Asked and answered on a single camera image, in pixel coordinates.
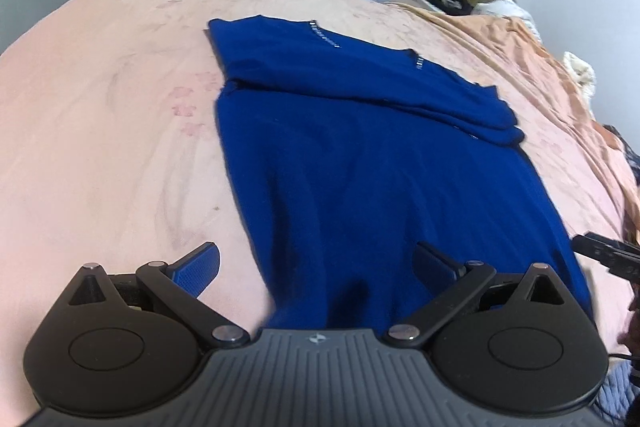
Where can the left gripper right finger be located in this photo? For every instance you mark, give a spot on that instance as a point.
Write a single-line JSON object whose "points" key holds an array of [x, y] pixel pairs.
{"points": [[456, 288]]}

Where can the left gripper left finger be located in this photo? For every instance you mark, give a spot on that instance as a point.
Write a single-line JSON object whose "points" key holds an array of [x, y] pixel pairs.
{"points": [[174, 291]]}

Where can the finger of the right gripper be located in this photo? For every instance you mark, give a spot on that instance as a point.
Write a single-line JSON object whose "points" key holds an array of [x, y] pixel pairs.
{"points": [[622, 259]]}

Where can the blue knit sweater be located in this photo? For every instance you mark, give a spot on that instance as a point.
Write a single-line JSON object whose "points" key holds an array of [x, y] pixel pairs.
{"points": [[343, 155]]}

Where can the dark clothes by headboard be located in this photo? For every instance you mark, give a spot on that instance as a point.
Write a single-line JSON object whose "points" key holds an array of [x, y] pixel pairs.
{"points": [[450, 7]]}

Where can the orange blanket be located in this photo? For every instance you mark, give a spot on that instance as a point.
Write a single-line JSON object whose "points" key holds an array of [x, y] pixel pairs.
{"points": [[572, 152]]}

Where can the pink floral bed sheet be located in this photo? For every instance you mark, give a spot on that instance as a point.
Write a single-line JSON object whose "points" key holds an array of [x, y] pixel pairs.
{"points": [[110, 153]]}

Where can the white fluffy blanket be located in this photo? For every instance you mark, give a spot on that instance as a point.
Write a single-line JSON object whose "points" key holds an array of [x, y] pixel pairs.
{"points": [[583, 76]]}

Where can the white crumpled cloth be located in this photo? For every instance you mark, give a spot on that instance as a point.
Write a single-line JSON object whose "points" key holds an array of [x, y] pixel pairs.
{"points": [[508, 8]]}

